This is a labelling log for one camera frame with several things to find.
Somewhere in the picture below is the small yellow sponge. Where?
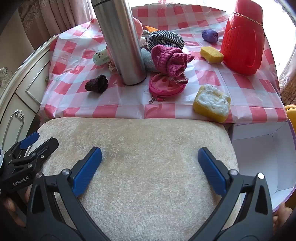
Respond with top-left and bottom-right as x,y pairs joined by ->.
200,46 -> 224,64

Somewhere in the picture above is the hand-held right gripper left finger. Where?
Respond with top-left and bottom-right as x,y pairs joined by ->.
26,146 -> 116,241

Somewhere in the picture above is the pink patterned curtain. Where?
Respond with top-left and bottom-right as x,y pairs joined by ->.
21,0 -> 97,44
277,65 -> 296,106

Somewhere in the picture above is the dark knit sock ball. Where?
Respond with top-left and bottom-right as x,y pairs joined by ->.
85,74 -> 109,94

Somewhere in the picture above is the pink checkered tablecloth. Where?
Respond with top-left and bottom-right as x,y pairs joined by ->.
38,4 -> 287,124

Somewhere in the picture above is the houndstooth cloth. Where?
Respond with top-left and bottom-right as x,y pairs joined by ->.
147,30 -> 185,52

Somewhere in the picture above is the purple rolled sock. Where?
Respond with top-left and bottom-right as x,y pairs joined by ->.
202,29 -> 219,43

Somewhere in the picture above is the stainless steel thermos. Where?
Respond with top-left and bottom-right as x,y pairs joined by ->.
91,0 -> 147,86

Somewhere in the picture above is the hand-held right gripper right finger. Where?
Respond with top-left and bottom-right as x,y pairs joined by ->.
185,147 -> 274,241

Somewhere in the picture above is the magenta knit sock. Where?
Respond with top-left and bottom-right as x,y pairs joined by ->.
151,44 -> 195,85

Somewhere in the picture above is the cream carved cabinet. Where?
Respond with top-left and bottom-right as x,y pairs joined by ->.
0,35 -> 59,151

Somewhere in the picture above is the red plastic jug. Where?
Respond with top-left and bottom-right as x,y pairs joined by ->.
220,0 -> 265,75

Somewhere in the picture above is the large yellow sponge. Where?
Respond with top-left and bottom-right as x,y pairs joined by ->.
193,84 -> 232,123

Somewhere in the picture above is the person's left hand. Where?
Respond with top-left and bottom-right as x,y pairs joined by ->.
2,197 -> 18,219

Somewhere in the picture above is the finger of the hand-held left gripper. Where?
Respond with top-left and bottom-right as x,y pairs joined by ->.
14,137 -> 59,168
5,132 -> 40,158

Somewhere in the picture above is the light blue towel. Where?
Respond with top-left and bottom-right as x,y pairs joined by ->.
140,48 -> 158,70

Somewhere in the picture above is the white cardboard box purple rim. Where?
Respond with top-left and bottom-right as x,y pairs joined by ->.
228,119 -> 296,212

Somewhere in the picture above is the yellow leather chair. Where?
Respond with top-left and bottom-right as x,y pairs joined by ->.
284,104 -> 296,118

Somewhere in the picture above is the pink coin purse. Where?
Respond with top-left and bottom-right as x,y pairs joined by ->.
149,73 -> 186,103

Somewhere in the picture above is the white tube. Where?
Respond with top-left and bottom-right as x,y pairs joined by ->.
93,48 -> 111,66

